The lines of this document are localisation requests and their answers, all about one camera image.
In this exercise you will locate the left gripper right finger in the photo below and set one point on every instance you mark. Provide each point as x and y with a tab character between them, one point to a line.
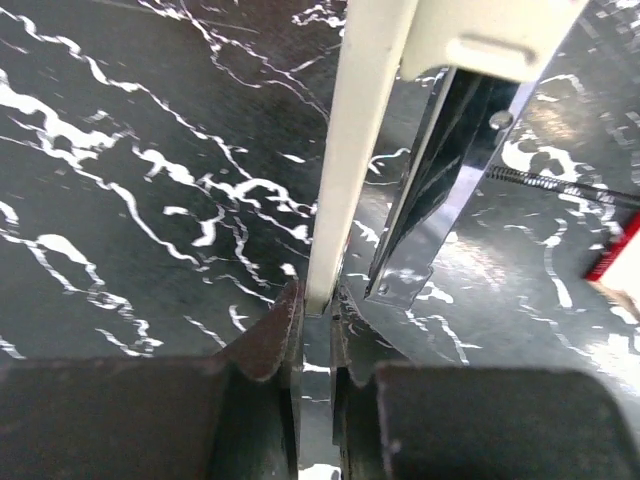
396	419

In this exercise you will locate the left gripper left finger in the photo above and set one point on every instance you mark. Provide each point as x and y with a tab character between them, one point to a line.
234	414

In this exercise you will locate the red white staple box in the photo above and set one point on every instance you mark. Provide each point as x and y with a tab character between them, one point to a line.
616	273

